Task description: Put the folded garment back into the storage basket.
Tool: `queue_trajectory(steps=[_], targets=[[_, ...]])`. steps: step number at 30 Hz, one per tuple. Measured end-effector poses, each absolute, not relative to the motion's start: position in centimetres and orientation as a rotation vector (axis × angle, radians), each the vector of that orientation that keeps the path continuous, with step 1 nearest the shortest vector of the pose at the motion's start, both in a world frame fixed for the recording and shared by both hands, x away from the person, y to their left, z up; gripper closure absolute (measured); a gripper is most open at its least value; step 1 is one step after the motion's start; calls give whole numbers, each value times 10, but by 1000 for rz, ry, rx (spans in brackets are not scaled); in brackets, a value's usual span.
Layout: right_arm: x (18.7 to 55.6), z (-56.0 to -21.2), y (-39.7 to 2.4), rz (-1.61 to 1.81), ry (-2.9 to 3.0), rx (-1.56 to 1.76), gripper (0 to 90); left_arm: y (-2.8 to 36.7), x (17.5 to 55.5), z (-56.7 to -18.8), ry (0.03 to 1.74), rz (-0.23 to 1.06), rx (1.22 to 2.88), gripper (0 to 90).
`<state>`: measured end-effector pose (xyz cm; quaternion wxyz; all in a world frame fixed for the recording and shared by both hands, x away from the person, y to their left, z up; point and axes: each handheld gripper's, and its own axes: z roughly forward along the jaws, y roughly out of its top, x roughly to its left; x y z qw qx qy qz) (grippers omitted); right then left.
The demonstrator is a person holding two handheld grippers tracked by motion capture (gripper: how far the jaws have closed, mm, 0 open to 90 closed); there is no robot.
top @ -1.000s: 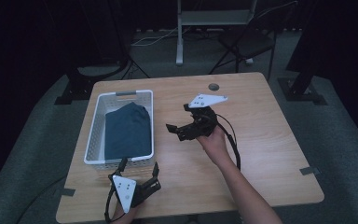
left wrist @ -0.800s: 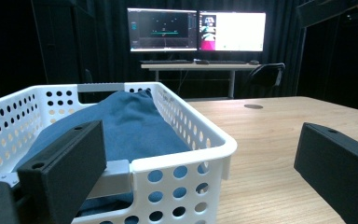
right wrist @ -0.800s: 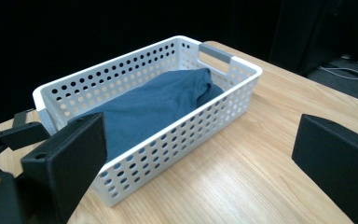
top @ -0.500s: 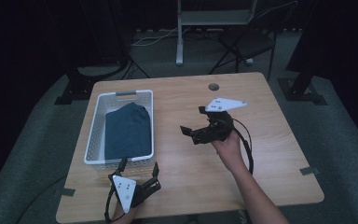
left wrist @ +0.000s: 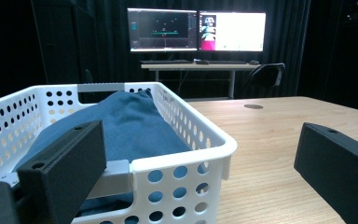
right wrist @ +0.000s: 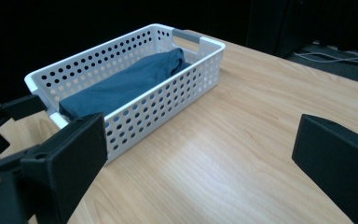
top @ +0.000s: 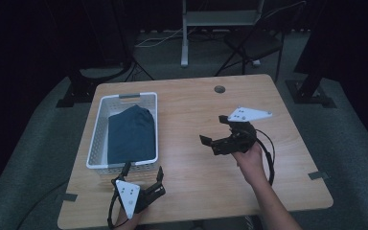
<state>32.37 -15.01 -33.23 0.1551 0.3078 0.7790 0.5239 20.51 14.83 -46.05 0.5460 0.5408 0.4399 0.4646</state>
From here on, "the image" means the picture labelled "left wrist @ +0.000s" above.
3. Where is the blue cloth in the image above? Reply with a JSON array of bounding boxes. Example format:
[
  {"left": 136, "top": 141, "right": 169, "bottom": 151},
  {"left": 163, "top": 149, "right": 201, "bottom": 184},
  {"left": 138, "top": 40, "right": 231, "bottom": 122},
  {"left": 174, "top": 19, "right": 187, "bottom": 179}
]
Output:
[{"left": 12, "top": 89, "right": 207, "bottom": 218}]

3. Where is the black folding chair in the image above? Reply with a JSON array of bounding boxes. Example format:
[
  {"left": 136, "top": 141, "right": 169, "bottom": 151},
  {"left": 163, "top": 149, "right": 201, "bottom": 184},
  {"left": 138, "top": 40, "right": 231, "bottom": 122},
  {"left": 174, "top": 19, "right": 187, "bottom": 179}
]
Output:
[{"left": 246, "top": 63, "right": 286, "bottom": 98}]

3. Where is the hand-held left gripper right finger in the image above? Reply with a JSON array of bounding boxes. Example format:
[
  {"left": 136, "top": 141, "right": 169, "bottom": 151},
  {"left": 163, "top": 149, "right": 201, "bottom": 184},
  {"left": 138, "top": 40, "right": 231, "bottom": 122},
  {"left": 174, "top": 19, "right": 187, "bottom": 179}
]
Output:
[{"left": 293, "top": 121, "right": 358, "bottom": 224}]

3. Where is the bright-screen monitor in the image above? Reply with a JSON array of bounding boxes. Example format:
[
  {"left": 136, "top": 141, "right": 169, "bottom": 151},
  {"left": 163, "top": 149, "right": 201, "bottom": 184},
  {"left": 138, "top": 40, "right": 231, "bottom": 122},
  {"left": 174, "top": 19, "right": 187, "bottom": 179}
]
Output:
[{"left": 198, "top": 10, "right": 268, "bottom": 53}]

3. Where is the dark-screen monitor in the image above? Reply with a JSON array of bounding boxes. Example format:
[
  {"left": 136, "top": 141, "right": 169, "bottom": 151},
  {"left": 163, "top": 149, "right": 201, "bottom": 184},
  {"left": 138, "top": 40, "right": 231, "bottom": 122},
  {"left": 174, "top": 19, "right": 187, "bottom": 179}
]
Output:
[{"left": 127, "top": 7, "right": 199, "bottom": 53}]

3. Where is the black keyboard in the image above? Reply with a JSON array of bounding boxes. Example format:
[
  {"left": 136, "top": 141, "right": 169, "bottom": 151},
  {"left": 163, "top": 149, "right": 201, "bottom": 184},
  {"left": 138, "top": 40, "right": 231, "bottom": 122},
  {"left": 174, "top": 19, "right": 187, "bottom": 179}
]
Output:
[
  {"left": 140, "top": 59, "right": 196, "bottom": 65},
  {"left": 209, "top": 60, "right": 248, "bottom": 65}
]

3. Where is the white perforated plastic basket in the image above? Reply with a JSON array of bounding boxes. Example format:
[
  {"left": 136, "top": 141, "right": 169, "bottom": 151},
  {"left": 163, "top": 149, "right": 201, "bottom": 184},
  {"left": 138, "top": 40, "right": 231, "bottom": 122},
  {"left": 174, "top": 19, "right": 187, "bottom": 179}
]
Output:
[{"left": 0, "top": 81, "right": 238, "bottom": 224}]

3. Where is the white-legged desk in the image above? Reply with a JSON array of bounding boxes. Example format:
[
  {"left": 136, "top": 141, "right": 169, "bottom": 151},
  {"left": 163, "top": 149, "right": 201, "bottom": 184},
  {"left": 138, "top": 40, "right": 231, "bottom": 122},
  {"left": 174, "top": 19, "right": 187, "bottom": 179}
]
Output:
[{"left": 140, "top": 62, "right": 261, "bottom": 100}]

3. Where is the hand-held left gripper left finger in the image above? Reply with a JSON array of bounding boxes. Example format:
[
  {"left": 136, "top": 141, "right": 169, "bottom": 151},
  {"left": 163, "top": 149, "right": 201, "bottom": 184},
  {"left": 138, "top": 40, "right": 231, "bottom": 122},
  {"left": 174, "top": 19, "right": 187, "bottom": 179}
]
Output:
[{"left": 16, "top": 119, "right": 108, "bottom": 224}]

